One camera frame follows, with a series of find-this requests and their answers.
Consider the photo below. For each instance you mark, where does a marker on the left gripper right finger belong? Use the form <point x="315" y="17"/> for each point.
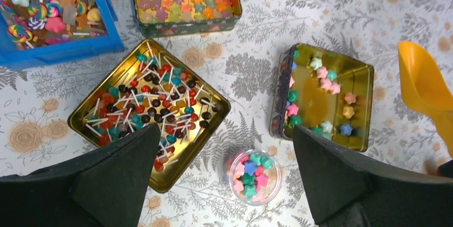
<point x="346" y="188"/>

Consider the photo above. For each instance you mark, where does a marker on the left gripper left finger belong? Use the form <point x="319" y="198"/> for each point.
<point x="104" y="187"/>

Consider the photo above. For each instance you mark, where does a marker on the clear plastic jar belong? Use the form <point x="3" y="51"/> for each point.
<point x="253" y="176"/>

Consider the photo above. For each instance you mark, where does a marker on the orange plastic scoop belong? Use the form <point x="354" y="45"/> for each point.
<point x="423" y="88"/>

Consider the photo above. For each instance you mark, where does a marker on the tin of star candies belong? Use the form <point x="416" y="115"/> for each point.
<point x="327" y="92"/>

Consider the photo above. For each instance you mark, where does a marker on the tin of lollipops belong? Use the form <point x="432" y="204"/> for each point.
<point x="151" y="86"/>

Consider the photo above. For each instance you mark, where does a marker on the floral table mat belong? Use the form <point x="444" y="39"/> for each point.
<point x="242" y="65"/>

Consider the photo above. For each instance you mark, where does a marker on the blue plastic candy bin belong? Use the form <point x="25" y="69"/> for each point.
<point x="46" y="32"/>

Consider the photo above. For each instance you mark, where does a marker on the tin of orange gummies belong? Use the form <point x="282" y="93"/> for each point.
<point x="161" y="18"/>

